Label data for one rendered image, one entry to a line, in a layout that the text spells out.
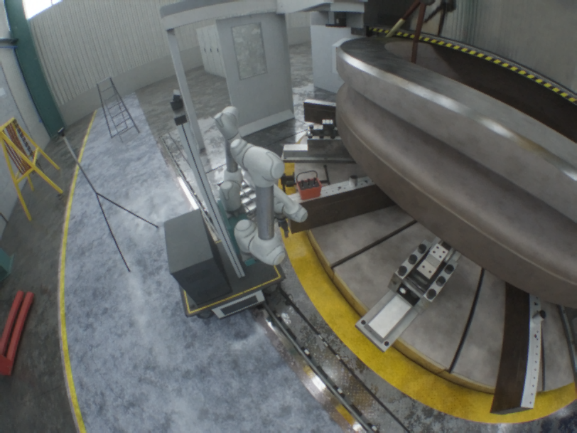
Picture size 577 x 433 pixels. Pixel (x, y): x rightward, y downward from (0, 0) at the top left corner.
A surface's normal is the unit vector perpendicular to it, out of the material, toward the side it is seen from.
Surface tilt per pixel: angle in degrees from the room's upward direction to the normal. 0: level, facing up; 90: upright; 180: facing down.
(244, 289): 0
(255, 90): 90
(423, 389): 0
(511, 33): 90
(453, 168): 90
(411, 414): 0
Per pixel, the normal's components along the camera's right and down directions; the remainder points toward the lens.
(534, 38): -0.81, 0.47
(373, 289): -0.08, -0.69
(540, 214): -0.65, 0.58
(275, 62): 0.58, 0.55
